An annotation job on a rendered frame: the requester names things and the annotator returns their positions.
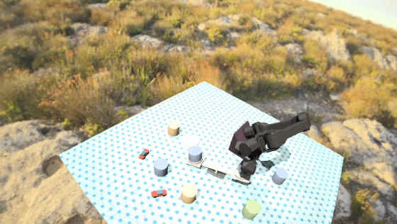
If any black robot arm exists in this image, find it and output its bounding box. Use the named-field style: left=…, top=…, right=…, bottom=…
left=235, top=112, right=311, bottom=157

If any red toy car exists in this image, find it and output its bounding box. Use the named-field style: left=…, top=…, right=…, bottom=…
left=151, top=189, right=167, bottom=198
left=139, top=149, right=149, bottom=159

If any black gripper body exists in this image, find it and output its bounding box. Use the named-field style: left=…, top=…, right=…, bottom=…
left=240, top=150, right=262, bottom=175

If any white balance beam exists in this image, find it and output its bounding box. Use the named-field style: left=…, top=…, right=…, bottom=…
left=184, top=155, right=252, bottom=183

